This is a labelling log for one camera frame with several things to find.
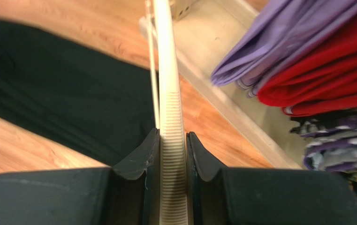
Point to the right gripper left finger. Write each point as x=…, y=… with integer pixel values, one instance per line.
x=125, y=194

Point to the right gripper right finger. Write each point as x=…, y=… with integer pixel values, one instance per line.
x=223, y=195

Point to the cream plastic hanger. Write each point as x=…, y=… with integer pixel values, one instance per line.
x=168, y=113

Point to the black trousers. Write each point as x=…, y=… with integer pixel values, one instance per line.
x=83, y=99

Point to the patterned purple grey garment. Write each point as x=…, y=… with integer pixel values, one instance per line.
x=332, y=145

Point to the wooden clothes rack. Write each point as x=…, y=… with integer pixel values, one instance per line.
x=205, y=31

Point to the red garment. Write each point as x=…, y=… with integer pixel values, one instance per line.
x=324, y=80

